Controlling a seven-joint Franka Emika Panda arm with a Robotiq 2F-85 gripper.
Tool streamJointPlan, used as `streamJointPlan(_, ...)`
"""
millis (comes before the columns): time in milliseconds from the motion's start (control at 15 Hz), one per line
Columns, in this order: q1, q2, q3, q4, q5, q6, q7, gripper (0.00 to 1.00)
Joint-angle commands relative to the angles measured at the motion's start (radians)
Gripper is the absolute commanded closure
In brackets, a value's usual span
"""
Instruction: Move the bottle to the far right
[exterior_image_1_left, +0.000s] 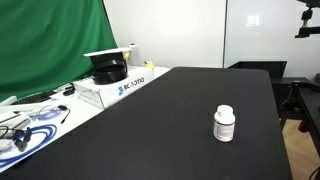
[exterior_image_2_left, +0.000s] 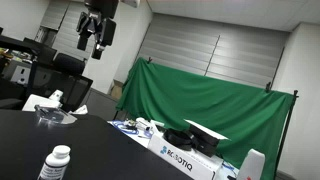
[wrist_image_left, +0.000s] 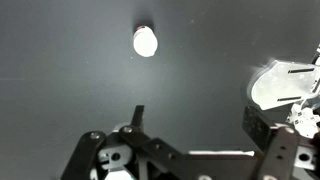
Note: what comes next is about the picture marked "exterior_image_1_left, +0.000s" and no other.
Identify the white pill bottle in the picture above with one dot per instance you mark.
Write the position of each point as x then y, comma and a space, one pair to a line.
224, 125

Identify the small yellow item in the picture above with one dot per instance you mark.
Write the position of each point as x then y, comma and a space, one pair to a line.
148, 64

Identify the white cylindrical roll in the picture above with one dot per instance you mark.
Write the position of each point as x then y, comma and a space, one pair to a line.
134, 55

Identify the white Robotiq cardboard box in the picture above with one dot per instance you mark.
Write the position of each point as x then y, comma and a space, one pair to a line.
110, 93

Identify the black box with white lid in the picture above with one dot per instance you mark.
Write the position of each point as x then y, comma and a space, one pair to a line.
106, 52

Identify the small black stapler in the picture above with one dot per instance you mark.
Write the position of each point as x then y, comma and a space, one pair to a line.
69, 90

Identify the black monitor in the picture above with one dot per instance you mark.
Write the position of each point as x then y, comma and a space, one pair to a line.
263, 68

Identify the black keyboard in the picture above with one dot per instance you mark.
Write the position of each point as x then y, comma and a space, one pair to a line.
33, 98

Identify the green backdrop cloth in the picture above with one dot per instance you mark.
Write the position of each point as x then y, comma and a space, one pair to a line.
43, 40

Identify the small red item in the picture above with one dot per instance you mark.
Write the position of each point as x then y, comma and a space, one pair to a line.
302, 126

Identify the white flat device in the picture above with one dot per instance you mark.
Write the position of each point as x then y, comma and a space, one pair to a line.
13, 120

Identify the black side table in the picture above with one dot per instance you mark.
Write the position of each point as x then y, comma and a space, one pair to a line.
311, 103

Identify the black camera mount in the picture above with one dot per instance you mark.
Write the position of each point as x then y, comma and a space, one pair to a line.
308, 31

